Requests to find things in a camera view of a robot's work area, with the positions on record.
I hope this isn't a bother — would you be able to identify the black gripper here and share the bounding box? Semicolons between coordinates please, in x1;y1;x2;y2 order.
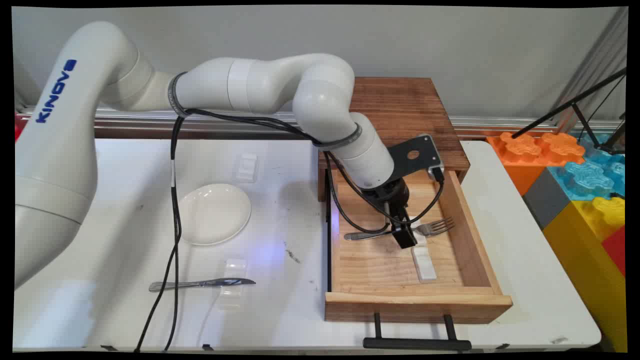
361;177;418;250

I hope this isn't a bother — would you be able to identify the silver fork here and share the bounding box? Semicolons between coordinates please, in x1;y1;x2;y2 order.
343;216;456;242

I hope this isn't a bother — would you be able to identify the silver table knife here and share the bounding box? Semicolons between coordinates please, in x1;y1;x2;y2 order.
148;278;257;293

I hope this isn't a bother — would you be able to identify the white ceramic cutlery rest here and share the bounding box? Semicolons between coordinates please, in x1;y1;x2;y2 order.
409;216;429;247
235;152;259;183
217;258;249;311
411;246;438;282

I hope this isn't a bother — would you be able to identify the light wooden drawer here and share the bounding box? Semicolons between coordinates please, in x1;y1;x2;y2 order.
324;169;514;325

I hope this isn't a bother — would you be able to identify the dark wooden cabinet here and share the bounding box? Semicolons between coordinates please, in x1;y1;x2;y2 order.
318;76;471;202

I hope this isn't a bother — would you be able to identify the orange foam block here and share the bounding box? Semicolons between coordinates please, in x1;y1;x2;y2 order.
486;131;586;197

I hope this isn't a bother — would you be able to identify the grey foam block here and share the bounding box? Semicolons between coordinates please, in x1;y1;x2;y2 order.
522;167;572;231

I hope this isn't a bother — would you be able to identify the blue foam block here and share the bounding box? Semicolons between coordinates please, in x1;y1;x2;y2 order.
547;132;627;202

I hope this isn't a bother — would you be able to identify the white round plate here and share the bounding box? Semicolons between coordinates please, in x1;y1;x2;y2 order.
177;183;252;246

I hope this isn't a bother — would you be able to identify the black tripod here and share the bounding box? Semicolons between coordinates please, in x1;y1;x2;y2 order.
511;67;628;157

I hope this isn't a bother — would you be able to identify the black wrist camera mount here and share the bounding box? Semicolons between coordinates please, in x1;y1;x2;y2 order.
385;134;446;182

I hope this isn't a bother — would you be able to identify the black drawer handle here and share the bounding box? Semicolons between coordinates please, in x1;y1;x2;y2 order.
363;312;473;351

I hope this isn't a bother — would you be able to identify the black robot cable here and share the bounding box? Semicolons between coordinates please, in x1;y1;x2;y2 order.
134;72;446;352

